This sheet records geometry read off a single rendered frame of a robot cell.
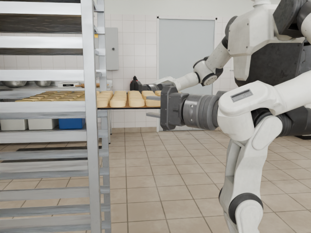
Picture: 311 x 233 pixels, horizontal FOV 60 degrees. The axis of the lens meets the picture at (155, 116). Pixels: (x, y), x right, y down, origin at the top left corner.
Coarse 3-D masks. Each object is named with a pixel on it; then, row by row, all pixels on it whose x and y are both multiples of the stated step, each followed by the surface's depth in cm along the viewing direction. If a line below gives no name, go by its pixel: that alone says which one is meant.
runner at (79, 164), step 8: (64, 160) 81; (72, 160) 81; (80, 160) 81; (0, 168) 79; (8, 168) 79; (16, 168) 80; (24, 168) 80; (32, 168) 80; (40, 168) 80; (48, 168) 81; (56, 168) 81; (64, 168) 81; (72, 168) 82; (80, 168) 82
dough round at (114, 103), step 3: (114, 99) 86; (117, 99) 86; (120, 99) 86; (123, 99) 86; (111, 102) 83; (114, 102) 83; (117, 102) 83; (120, 102) 83; (123, 102) 84; (111, 105) 83; (114, 105) 83; (117, 105) 83; (120, 105) 83; (123, 105) 84
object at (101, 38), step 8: (104, 8) 116; (104, 16) 115; (104, 24) 115; (104, 40) 116; (104, 48) 117; (104, 56) 118; (104, 64) 118; (104, 80) 119; (104, 88) 120; (104, 120) 122; (104, 128) 123; (104, 144) 124; (104, 160) 126; (104, 176) 127; (104, 184) 128; (104, 200) 129; (104, 216) 130
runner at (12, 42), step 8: (0, 40) 73; (8, 40) 74; (16, 40) 74; (24, 40) 74; (32, 40) 74; (40, 40) 74; (48, 40) 75; (56, 40) 75; (64, 40) 75; (72, 40) 75; (80, 40) 76; (0, 48) 76; (8, 48) 76; (16, 48) 76; (24, 48) 76; (32, 48) 76; (40, 48) 76; (48, 48) 76; (56, 48) 76; (64, 48) 76; (72, 48) 76; (80, 48) 76
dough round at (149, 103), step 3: (147, 99) 86; (147, 102) 85; (150, 102) 84; (153, 102) 84; (156, 102) 84; (159, 102) 85; (147, 105) 85; (150, 105) 84; (153, 105) 84; (156, 105) 84; (159, 105) 85
